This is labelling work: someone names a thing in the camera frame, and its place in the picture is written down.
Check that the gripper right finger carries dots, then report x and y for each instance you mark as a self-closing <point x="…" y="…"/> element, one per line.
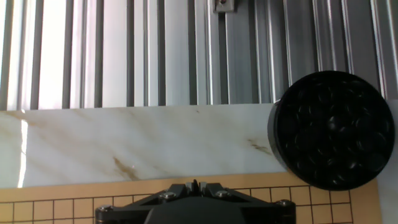
<point x="270" y="213"/>

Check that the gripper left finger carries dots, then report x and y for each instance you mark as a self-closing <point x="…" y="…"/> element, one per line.
<point x="124" y="213"/>

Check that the silver camera mounting bracket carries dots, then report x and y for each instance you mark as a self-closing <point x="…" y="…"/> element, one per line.
<point x="224" y="7"/>

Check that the white marble pattern mat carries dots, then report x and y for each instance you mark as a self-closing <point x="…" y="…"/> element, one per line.
<point x="124" y="140"/>

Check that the tan go board mat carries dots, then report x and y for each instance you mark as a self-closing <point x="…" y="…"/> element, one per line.
<point x="62" y="193"/>

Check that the black round stone bowl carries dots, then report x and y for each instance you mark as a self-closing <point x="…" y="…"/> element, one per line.
<point x="329" y="130"/>

